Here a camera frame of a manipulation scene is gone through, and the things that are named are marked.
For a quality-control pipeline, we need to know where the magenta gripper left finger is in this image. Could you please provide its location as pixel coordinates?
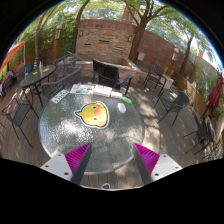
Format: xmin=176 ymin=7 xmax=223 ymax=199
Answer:
xmin=40 ymin=142 xmax=93 ymax=186

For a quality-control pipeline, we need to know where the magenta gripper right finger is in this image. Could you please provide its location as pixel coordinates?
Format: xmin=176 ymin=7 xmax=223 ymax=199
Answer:
xmin=132 ymin=142 xmax=184 ymax=186

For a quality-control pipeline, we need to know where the round glass patio table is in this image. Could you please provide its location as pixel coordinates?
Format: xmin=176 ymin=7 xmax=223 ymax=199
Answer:
xmin=39 ymin=93 xmax=145 ymax=175

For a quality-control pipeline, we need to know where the black chair far right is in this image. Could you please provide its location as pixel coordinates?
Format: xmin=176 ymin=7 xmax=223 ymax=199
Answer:
xmin=192 ymin=119 xmax=216 ymax=153

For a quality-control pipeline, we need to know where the green bottle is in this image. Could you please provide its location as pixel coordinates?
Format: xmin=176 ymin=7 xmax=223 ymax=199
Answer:
xmin=122 ymin=97 xmax=132 ymax=104

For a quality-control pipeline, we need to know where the black metal chair right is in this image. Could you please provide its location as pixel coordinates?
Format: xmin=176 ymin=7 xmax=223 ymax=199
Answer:
xmin=156 ymin=90 xmax=190 ymax=117

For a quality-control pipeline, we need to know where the black metal chair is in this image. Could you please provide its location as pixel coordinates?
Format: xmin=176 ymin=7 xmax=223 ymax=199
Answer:
xmin=156 ymin=90 xmax=190 ymax=117
xmin=1 ymin=98 xmax=39 ymax=146

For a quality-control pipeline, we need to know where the white keyboard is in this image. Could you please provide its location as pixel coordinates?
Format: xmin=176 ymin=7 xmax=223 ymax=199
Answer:
xmin=51 ymin=90 xmax=69 ymax=104

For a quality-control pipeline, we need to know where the colourful printed sheet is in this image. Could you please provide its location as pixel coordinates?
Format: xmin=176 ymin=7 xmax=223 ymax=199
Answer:
xmin=70 ymin=84 xmax=94 ymax=94

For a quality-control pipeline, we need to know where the white book stack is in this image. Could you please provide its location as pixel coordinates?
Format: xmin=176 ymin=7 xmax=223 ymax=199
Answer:
xmin=93 ymin=85 xmax=122 ymax=99

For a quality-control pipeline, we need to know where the black wicker chair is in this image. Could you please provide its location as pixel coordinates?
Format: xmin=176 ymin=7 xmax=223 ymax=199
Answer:
xmin=41 ymin=66 xmax=82 ymax=99

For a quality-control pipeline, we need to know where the black metal chair left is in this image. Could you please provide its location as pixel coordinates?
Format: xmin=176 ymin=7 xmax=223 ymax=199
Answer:
xmin=1 ymin=98 xmax=39 ymax=146

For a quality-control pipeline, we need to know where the black chair back right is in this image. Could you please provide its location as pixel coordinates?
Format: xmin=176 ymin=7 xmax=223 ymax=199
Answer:
xmin=143 ymin=63 xmax=168 ymax=92

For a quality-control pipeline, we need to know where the black chair behind table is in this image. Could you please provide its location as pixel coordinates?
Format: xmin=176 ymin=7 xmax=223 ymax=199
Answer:
xmin=92 ymin=59 xmax=133 ymax=90

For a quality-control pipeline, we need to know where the closed red patio umbrella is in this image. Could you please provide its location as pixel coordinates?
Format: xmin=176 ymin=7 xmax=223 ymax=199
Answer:
xmin=202 ymin=74 xmax=223 ymax=116

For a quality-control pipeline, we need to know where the black chair back left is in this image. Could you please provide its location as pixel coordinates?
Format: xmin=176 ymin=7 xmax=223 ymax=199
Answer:
xmin=53 ymin=54 xmax=77 ymax=81

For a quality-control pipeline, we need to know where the orange canopy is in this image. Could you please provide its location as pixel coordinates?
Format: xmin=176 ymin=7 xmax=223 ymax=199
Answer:
xmin=0 ymin=41 xmax=26 ymax=72

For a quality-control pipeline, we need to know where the stone fireplace wall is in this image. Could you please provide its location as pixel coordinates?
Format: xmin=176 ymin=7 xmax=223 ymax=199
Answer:
xmin=76 ymin=19 xmax=135 ymax=60

